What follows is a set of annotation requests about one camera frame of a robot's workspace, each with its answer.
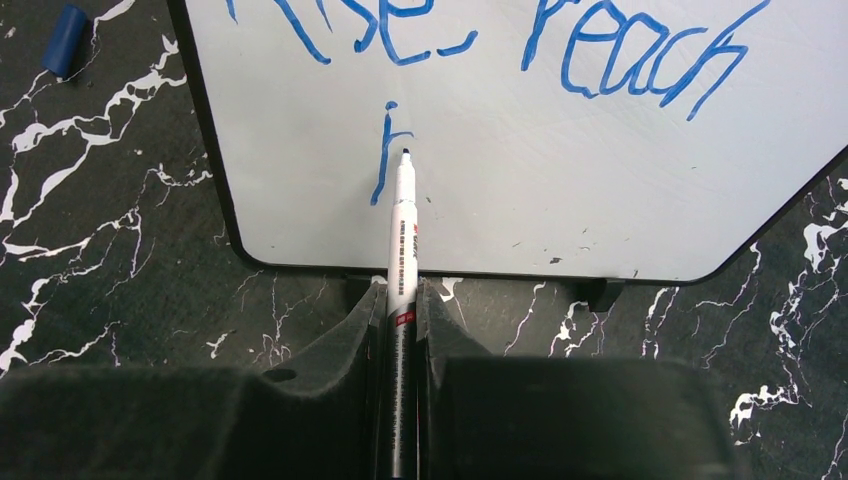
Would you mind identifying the blue marker cap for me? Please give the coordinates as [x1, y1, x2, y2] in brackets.
[42, 4, 88, 78]

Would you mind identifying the black framed whiteboard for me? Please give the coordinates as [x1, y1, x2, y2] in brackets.
[169, 1, 847, 283]

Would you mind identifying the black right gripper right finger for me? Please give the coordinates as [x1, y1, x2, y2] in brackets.
[418, 286, 742, 479]

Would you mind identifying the blue white marker pen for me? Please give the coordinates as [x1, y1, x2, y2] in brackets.
[380, 148, 418, 479]

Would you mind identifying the black whiteboard stand foot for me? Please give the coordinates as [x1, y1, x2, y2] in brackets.
[575, 278, 626, 313]

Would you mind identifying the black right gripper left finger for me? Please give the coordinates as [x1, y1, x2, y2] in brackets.
[1, 285, 386, 479]

